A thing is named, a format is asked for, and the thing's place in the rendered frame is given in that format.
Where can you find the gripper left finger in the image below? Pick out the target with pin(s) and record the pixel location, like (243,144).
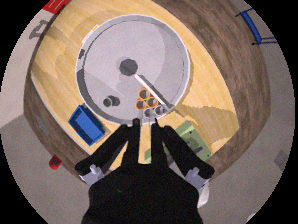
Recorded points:
(94,167)

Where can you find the blue crate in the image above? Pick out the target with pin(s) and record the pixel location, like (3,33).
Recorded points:
(86,125)

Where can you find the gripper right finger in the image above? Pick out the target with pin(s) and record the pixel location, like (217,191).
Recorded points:
(196,171)

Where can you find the grey metal bushing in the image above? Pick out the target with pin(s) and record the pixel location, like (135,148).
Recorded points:
(159,113)
(105,102)
(146,114)

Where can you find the grey round turning table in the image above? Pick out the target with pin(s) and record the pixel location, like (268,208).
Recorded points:
(120,48)

